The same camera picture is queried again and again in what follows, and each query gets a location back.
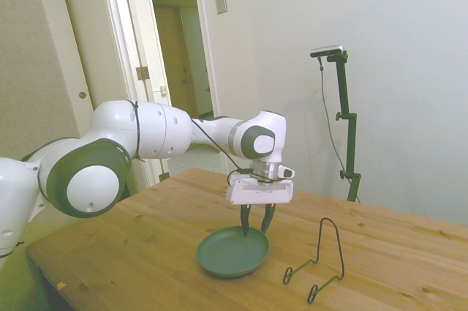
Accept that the teal round plate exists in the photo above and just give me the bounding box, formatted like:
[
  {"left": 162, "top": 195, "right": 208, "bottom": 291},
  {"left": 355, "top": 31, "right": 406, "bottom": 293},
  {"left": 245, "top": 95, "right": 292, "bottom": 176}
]
[{"left": 196, "top": 225, "right": 271, "bottom": 278}]

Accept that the beige divider panel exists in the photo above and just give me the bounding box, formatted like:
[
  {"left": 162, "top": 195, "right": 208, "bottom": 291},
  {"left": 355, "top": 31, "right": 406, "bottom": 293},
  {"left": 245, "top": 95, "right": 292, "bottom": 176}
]
[{"left": 0, "top": 0, "right": 94, "bottom": 160}]

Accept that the black camera stand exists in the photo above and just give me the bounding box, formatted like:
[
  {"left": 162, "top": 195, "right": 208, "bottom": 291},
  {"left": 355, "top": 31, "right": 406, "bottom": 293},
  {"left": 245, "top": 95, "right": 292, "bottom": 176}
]
[{"left": 324, "top": 51, "right": 363, "bottom": 203}]

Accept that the grey exterior camera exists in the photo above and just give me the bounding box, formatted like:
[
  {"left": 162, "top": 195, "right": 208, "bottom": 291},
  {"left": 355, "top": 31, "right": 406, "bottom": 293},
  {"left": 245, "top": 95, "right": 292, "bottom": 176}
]
[{"left": 309, "top": 44, "right": 345, "bottom": 59}]

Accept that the black wire plate stand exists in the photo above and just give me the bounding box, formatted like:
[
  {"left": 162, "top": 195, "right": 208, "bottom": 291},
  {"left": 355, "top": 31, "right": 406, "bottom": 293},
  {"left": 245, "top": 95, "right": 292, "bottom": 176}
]
[{"left": 283, "top": 217, "right": 345, "bottom": 304}]

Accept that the white door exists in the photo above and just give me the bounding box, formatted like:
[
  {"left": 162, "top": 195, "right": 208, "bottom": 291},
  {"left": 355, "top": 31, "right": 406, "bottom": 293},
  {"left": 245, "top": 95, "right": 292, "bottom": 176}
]
[{"left": 56, "top": 0, "right": 171, "bottom": 195}]

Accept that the white door frame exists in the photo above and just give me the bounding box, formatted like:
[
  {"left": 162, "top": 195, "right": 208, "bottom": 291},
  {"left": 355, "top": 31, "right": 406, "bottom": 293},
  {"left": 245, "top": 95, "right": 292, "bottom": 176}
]
[{"left": 120, "top": 0, "right": 222, "bottom": 180}]

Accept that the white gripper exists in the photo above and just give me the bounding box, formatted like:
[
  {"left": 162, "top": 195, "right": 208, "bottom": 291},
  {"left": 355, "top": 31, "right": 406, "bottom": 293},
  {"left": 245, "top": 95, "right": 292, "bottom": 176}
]
[{"left": 225, "top": 173, "right": 295, "bottom": 237}]

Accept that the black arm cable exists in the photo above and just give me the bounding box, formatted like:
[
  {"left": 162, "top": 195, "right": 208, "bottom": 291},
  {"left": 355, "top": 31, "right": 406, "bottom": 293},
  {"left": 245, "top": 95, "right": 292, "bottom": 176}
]
[{"left": 132, "top": 100, "right": 270, "bottom": 184}]

